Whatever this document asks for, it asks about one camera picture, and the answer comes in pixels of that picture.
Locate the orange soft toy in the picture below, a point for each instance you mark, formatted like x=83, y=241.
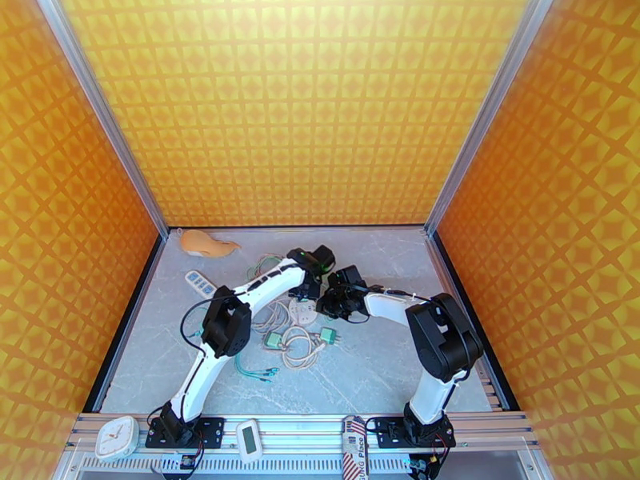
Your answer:
x=200, y=242

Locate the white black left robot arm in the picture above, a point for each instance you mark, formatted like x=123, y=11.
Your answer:
x=225, y=323

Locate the small circuit board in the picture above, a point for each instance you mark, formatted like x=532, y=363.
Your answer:
x=187, y=462
x=420, y=464

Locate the oval white power socket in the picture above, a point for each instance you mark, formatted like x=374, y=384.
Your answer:
x=302, y=313

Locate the green usb plug adapter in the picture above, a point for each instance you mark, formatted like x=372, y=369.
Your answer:
x=272, y=339
x=327, y=335

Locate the white square clock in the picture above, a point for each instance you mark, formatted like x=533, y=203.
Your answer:
x=116, y=437

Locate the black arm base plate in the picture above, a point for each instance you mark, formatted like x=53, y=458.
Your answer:
x=387, y=433
x=212, y=433

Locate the perforated metal panel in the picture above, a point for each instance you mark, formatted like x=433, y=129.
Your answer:
x=300, y=466

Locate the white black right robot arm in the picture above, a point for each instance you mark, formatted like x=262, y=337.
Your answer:
x=442, y=338

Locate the white digital timer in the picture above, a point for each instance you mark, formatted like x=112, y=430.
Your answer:
x=248, y=438

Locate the aluminium front rail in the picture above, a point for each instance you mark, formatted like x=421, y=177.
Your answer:
x=300, y=433

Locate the aluminium frame post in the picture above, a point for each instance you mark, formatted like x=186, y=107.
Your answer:
x=486, y=113
x=103, y=113

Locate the long white power strip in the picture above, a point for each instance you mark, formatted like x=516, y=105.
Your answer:
x=200, y=282

